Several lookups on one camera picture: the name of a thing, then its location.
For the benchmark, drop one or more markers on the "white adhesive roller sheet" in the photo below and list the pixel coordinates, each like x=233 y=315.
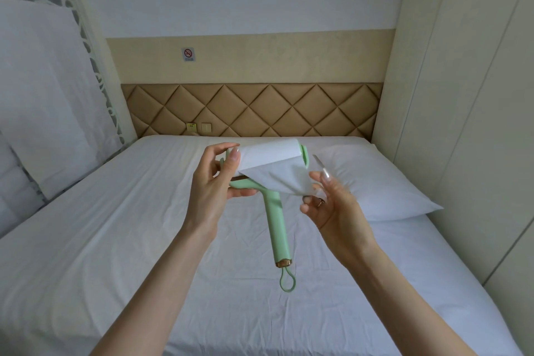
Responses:
x=283 y=178

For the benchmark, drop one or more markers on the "white pillow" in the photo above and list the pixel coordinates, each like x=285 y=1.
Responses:
x=375 y=184

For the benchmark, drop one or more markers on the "white sheer curtain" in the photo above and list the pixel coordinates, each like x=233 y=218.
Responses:
x=46 y=97

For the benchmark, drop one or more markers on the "person's right forearm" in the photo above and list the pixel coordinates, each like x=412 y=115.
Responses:
x=400 y=305

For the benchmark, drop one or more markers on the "person's left hand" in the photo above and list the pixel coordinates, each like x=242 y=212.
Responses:
x=206 y=193

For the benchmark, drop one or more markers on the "beige wall switch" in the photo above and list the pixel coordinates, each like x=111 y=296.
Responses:
x=206 y=128

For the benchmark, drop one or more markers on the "person's right hand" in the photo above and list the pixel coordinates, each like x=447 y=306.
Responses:
x=346 y=222

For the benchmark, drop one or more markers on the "person's left forearm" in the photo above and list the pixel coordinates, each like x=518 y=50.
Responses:
x=158 y=284

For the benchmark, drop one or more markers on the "green lint roller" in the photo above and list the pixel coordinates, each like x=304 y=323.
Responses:
x=273 y=222

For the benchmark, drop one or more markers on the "beige wall socket yellow label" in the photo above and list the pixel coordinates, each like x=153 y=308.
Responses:
x=191 y=128

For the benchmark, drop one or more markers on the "person's left thumb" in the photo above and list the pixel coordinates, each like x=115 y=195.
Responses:
x=232 y=168

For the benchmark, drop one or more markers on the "person's right thumb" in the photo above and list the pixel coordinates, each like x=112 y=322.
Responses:
x=325 y=183

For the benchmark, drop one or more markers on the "tan padded headboard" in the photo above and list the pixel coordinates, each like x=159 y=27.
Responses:
x=250 y=109

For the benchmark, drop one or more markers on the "cream wardrobe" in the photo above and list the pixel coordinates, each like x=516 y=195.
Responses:
x=467 y=118

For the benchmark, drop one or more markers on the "white bed sheet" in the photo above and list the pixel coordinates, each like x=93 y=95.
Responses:
x=125 y=243

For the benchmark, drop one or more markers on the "no smoking wall sign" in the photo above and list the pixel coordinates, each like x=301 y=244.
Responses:
x=188 y=55

